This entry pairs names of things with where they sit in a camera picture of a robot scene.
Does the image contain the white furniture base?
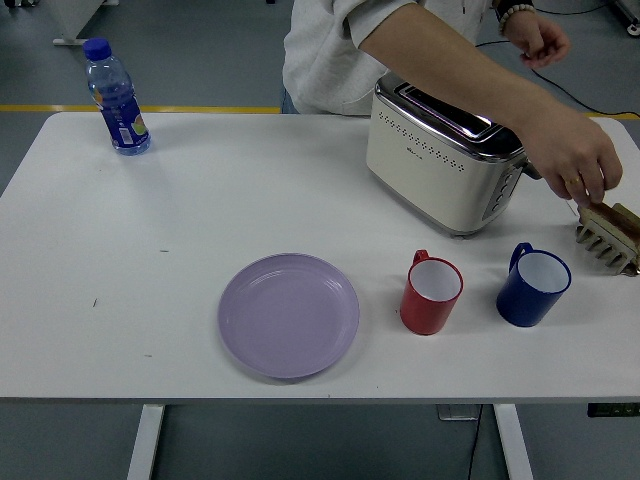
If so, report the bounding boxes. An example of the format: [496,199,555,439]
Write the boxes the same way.
[52,0,121,47]

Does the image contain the white table leg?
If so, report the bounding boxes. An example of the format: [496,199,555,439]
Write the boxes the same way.
[125,403,166,480]
[492,403,535,480]

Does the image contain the beaded bracelet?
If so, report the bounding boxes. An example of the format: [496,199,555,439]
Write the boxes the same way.
[497,2,537,35]

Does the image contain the red mug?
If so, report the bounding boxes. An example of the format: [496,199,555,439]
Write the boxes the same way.
[399,249,465,336]

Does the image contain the blue mug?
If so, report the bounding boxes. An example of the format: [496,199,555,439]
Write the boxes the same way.
[496,242,573,329]

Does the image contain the person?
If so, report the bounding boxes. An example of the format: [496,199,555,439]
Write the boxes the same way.
[281,0,484,117]

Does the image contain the white frame foot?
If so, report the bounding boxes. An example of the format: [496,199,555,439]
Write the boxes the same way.
[612,0,640,36]

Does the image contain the clear bracket under table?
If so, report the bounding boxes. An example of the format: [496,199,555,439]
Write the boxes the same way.
[437,403,484,422]

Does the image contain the table height controller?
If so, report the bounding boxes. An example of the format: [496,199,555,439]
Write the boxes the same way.
[587,402,640,419]

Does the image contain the person's left hand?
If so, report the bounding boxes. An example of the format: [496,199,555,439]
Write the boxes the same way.
[504,7,572,70]

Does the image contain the blue capped drink bottle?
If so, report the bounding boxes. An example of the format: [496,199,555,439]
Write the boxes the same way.
[82,37,152,157]

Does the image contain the thin black floor cable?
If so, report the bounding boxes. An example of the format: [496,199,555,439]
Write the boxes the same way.
[534,0,612,16]

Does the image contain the cream and chrome toaster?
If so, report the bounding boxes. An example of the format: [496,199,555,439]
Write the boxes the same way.
[364,74,544,239]

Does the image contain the purple plate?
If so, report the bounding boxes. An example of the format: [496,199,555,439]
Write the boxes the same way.
[217,252,361,380]

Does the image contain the bread slice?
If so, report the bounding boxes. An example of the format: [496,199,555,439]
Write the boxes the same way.
[578,201,640,236]

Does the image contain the black cable under table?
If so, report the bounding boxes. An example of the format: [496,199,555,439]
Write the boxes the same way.
[464,404,484,480]

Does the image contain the person's right hand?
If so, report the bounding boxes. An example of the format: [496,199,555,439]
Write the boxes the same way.
[519,112,624,207]

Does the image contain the metal toast rack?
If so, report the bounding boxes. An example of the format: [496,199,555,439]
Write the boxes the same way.
[574,212,640,278]

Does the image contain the long black floor cable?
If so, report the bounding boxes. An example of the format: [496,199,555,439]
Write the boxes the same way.
[474,38,640,121]

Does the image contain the white paper sheet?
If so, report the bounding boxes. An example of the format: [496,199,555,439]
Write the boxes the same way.
[559,164,640,218]

